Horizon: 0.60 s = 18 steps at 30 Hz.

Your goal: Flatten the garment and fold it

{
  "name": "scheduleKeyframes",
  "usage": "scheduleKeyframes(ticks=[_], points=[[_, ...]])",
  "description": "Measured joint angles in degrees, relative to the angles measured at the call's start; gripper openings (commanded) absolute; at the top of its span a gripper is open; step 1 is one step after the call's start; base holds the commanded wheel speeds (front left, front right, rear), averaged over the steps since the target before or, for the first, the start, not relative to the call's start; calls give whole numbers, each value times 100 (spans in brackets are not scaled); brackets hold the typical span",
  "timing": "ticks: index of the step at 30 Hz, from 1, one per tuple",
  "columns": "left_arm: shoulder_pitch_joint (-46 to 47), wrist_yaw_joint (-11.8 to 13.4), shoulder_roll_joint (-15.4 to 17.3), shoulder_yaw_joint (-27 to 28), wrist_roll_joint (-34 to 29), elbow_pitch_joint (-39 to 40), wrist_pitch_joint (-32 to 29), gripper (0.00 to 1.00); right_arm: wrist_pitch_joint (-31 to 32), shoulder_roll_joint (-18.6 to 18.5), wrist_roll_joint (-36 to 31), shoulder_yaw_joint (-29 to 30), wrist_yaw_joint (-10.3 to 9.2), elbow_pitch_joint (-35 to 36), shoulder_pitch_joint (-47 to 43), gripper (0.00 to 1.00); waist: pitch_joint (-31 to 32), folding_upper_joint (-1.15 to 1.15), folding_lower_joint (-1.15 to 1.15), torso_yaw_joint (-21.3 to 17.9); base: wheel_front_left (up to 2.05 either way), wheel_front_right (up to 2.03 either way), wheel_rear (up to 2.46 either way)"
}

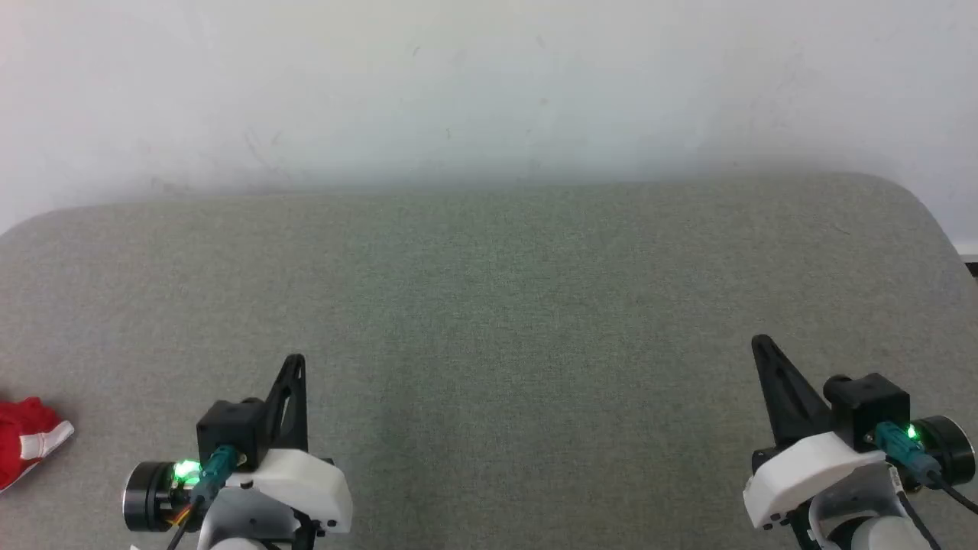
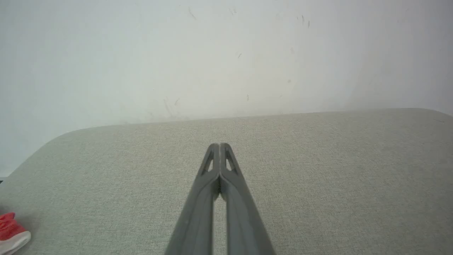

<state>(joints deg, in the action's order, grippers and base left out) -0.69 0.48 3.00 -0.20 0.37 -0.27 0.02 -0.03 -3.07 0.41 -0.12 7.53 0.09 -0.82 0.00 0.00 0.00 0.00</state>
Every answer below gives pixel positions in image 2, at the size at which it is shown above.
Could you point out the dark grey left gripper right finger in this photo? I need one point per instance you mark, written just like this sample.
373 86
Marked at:
244 219

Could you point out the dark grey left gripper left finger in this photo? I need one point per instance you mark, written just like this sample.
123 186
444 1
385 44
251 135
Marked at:
198 212

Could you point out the red shorts with white stripes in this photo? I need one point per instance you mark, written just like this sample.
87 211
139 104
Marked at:
10 230

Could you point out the grey fabric sofa cushion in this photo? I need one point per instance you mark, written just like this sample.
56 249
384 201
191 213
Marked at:
318 184

